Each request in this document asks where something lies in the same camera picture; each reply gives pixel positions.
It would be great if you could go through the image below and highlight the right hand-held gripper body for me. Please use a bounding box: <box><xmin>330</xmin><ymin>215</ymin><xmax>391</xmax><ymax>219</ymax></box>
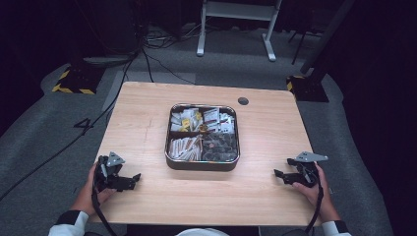
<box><xmin>290</xmin><ymin>150</ymin><xmax>328</xmax><ymax>189</ymax></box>

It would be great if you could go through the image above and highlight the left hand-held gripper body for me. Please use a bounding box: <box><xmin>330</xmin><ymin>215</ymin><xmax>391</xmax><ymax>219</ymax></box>
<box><xmin>93</xmin><ymin>150</ymin><xmax>136</xmax><ymax>193</ymax></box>

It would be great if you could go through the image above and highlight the dark divided square box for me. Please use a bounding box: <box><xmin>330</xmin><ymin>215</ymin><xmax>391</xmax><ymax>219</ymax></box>
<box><xmin>164</xmin><ymin>103</ymin><xmax>241</xmax><ymax>172</ymax></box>

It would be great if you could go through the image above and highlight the pile of dark packets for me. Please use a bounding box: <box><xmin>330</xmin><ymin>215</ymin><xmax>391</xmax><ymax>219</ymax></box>
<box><xmin>201</xmin><ymin>131</ymin><xmax>238</xmax><ymax>162</ymax></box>

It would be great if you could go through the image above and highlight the clear lid with metal rim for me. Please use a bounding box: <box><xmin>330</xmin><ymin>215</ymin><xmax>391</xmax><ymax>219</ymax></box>
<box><xmin>165</xmin><ymin>103</ymin><xmax>241</xmax><ymax>164</ymax></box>

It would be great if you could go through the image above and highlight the pile of white red packets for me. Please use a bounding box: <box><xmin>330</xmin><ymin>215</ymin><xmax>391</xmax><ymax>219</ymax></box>
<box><xmin>202</xmin><ymin>107</ymin><xmax>236</xmax><ymax>135</ymax></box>

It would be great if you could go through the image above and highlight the person's right hand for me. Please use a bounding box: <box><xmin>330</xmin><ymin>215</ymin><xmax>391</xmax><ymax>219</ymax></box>
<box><xmin>292</xmin><ymin>162</ymin><xmax>342</xmax><ymax>224</ymax></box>

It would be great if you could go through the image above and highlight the person's left hand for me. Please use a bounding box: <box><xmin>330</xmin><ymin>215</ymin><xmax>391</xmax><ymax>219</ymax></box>
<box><xmin>70</xmin><ymin>163</ymin><xmax>118</xmax><ymax>216</ymax></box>

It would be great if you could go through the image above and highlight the pile of brown white sticks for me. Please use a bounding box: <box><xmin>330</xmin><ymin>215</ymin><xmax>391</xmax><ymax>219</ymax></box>
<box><xmin>167</xmin><ymin>135</ymin><xmax>203</xmax><ymax>161</ymax></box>

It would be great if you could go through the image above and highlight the black yellow striped stand base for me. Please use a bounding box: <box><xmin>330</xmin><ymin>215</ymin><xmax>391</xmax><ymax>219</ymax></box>
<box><xmin>285</xmin><ymin>74</ymin><xmax>330</xmax><ymax>103</ymax></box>
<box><xmin>51</xmin><ymin>65</ymin><xmax>103</xmax><ymax>95</ymax></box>

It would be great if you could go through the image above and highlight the pile of white yellow packets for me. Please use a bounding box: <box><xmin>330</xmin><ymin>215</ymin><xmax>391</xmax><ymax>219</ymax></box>
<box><xmin>170</xmin><ymin>107</ymin><xmax>205</xmax><ymax>133</ymax></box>

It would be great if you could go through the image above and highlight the dark slanted metal pole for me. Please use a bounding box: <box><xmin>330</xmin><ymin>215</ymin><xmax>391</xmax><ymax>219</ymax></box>
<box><xmin>299</xmin><ymin>0</ymin><xmax>357</xmax><ymax>75</ymax></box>

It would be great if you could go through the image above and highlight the right hand-held gripper black cable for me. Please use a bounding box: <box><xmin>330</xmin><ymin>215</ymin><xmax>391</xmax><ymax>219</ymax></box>
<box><xmin>304</xmin><ymin>168</ymin><xmax>326</xmax><ymax>234</ymax></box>

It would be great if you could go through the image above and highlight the hand-held gripper black cable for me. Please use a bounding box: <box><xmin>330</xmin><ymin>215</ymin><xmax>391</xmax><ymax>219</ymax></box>
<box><xmin>90</xmin><ymin>165</ymin><xmax>119</xmax><ymax>236</ymax></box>
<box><xmin>304</xmin><ymin>168</ymin><xmax>326</xmax><ymax>234</ymax></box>

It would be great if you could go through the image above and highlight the left hand-held gripper black cable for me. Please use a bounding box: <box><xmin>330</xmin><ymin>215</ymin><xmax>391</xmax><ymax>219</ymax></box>
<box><xmin>90</xmin><ymin>165</ymin><xmax>119</xmax><ymax>236</ymax></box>

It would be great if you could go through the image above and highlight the long black floor cable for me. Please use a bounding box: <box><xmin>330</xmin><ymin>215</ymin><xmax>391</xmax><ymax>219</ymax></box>
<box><xmin>0</xmin><ymin>48</ymin><xmax>146</xmax><ymax>202</ymax></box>

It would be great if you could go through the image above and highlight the thin black floor cable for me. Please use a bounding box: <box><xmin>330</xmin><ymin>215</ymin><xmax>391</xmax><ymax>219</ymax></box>
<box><xmin>141</xmin><ymin>48</ymin><xmax>198</xmax><ymax>87</ymax></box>

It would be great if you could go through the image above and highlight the bundle of floor cables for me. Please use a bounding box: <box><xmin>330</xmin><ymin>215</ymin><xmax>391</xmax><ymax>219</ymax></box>
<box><xmin>144</xmin><ymin>21</ymin><xmax>206</xmax><ymax>51</ymax></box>

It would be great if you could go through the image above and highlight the white metal stand frame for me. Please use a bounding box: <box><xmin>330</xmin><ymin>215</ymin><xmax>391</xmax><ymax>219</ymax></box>
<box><xmin>196</xmin><ymin>0</ymin><xmax>283</xmax><ymax>63</ymax></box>

